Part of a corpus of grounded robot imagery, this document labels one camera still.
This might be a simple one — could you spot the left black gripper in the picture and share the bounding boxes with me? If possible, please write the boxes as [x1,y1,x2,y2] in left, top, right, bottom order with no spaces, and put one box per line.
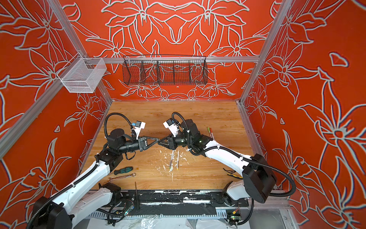
[119,135,159,155]

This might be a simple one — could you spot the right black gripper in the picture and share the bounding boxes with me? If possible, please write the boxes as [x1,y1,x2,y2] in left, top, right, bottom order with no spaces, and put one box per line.
[156,133,193,151]

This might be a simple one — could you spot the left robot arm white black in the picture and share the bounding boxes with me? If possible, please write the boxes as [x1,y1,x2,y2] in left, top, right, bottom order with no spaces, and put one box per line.
[26,113,159,229]

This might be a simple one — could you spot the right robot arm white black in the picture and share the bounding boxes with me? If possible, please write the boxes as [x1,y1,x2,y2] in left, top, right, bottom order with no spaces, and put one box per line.
[158,112,296,203]

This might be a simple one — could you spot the metal wrench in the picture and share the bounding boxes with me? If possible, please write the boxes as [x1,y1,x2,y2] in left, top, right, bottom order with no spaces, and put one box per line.
[108,173,136,182]

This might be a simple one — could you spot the yellow black pliers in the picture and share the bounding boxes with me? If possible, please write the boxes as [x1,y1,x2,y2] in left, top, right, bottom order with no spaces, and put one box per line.
[223,168,243,179]

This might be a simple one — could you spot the white mesh basket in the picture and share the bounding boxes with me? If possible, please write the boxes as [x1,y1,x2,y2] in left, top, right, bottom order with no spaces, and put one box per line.
[57,58,107,94]

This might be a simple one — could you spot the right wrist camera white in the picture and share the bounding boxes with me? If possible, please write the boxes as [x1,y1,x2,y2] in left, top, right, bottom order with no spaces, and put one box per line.
[163,118,179,137]

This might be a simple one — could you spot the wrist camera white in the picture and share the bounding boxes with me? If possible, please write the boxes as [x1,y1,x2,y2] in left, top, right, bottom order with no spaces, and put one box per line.
[132,121,146,140]
[163,118,179,137]

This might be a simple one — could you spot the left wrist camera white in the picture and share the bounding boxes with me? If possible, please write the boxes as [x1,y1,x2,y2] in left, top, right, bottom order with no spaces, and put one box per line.
[132,121,146,140]

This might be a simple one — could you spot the green handle screwdriver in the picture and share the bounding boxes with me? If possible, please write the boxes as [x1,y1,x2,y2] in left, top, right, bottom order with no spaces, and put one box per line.
[113,167,133,175]

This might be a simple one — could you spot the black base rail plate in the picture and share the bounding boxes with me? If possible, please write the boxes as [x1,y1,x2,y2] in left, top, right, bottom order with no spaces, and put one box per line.
[103,189,250,208]

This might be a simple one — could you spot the black wire basket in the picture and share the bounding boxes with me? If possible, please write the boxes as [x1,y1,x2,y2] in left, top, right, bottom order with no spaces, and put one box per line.
[122,55,208,86]

